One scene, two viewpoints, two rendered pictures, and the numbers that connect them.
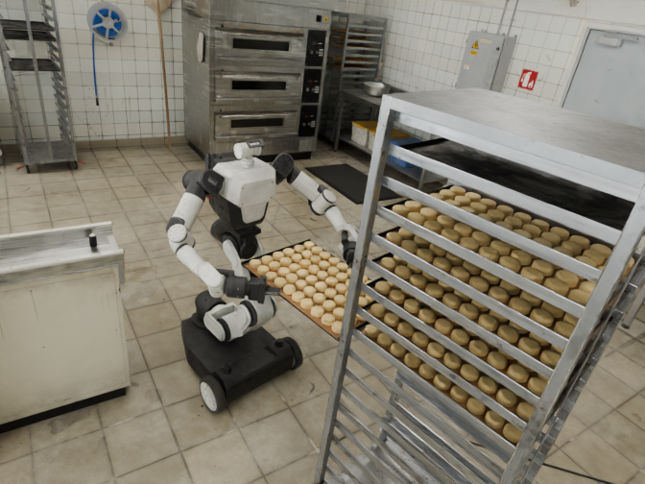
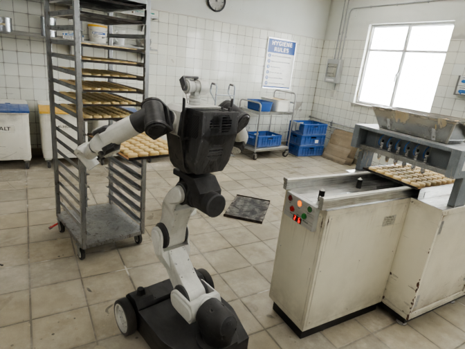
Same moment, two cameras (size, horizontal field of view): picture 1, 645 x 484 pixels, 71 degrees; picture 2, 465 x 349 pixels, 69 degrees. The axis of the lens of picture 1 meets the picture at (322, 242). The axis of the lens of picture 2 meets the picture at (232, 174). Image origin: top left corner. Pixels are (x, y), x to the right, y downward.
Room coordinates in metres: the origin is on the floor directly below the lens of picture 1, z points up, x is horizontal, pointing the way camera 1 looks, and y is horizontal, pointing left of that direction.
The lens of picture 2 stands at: (3.59, 0.71, 1.48)
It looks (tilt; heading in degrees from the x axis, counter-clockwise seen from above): 18 degrees down; 184
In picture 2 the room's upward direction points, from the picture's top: 6 degrees clockwise
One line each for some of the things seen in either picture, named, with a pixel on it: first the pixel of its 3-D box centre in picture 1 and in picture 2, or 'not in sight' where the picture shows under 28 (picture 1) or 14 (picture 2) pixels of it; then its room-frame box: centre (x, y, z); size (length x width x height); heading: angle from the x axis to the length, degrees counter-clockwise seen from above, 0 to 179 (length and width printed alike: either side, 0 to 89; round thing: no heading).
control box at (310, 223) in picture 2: (115, 259); (300, 210); (1.85, 0.99, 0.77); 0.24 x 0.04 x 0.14; 35
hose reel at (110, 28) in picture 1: (109, 56); not in sight; (5.43, 2.70, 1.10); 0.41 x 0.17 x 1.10; 126
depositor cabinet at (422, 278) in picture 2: not in sight; (427, 231); (1.08, 2.09, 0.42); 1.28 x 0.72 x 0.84; 125
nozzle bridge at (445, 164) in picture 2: not in sight; (409, 160); (1.35, 1.70, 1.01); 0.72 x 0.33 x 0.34; 35
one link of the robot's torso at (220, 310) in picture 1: (227, 322); (195, 299); (2.09, 0.49, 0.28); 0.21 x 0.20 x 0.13; 47
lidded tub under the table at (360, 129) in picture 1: (370, 133); not in sight; (6.47, -0.46, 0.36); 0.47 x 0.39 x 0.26; 124
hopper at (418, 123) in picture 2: not in sight; (420, 124); (1.35, 1.70, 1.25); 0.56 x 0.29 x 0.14; 35
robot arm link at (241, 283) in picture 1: (250, 288); not in sight; (1.50, 0.26, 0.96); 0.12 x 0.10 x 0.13; 92
